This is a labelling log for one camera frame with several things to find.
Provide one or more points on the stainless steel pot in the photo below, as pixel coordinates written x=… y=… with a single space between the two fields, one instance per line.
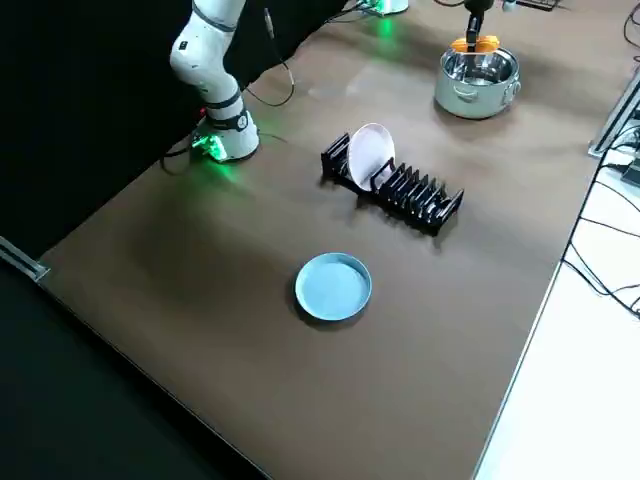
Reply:
x=465 y=102

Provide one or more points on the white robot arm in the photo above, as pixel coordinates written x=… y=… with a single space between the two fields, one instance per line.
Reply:
x=390 y=5
x=205 y=55

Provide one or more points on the light blue plate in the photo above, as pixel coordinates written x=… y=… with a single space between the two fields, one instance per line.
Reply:
x=332 y=287

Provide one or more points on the aluminium camera post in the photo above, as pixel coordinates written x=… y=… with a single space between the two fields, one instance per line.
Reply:
x=617 y=112

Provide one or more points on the white plate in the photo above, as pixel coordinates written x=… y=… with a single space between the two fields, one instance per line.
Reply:
x=370 y=155

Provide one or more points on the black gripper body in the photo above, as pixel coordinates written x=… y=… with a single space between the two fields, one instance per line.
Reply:
x=478 y=7

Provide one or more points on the aluminium frame corner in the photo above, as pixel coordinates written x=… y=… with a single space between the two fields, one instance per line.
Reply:
x=25 y=260

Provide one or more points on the black dish rack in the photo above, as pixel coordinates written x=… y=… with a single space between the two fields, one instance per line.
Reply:
x=425 y=205

